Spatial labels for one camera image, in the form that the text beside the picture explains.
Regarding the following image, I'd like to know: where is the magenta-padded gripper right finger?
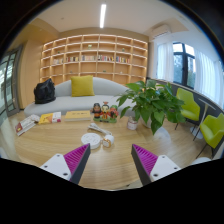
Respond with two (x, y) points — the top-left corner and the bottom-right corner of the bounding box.
(131, 143), (182, 186)

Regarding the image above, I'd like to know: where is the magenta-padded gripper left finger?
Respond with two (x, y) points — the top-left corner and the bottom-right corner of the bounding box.
(39, 143), (92, 185)

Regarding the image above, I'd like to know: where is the white charger with gold band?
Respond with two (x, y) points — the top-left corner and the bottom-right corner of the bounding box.
(101, 134), (115, 149)

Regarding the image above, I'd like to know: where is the round white power strip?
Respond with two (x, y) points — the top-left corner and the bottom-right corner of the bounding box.
(80, 132), (102, 150)

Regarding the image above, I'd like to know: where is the white plant pot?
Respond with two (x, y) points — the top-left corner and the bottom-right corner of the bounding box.
(143, 116), (154, 129)

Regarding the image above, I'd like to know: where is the small white printed cup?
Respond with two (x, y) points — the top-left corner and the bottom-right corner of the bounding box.
(126, 115), (139, 131)

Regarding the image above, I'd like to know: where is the yellow hardcover book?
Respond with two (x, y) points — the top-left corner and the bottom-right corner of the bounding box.
(63, 110), (92, 122)

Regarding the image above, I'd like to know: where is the yellow and white book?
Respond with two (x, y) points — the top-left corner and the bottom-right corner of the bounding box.
(38, 111), (62, 125)

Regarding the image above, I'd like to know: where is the three-figure figurine set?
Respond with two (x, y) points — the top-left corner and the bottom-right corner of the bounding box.
(91, 101), (120, 124)

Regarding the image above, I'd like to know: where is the light grey curved sofa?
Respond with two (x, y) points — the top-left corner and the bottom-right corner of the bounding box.
(23, 76), (141, 118)

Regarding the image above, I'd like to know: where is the green leafy plant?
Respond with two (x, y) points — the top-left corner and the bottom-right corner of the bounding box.
(116, 79), (188, 136)

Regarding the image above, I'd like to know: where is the red and white magazine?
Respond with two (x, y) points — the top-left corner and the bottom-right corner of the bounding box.
(14, 114), (41, 137)

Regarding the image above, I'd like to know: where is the yellow cushion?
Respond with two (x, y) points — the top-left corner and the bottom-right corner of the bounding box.
(70, 75), (96, 98)

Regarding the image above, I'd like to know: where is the black backpack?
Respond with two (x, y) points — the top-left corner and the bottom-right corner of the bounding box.
(33, 78), (57, 105)

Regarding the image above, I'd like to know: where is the white sheer curtain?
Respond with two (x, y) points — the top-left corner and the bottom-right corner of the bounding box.
(194, 48), (224, 108)
(155, 42), (175, 83)

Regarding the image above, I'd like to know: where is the black-framed window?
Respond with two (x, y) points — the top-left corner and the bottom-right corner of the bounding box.
(172, 42), (197, 90)

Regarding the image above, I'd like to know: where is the long ceiling light strip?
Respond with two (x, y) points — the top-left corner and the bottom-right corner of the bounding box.
(99, 3), (107, 29)

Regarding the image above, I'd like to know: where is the white power strip cable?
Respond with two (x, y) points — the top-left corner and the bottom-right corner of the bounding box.
(87, 122), (113, 137)

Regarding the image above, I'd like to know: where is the wooden wall shelf unit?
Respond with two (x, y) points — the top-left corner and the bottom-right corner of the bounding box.
(39, 33), (149, 86)

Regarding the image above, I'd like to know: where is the glass door with dark frame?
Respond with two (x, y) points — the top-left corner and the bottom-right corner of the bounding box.
(0, 44), (24, 118)

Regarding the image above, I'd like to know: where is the white wall air conditioner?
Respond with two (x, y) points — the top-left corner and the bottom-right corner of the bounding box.
(151, 23), (173, 39)

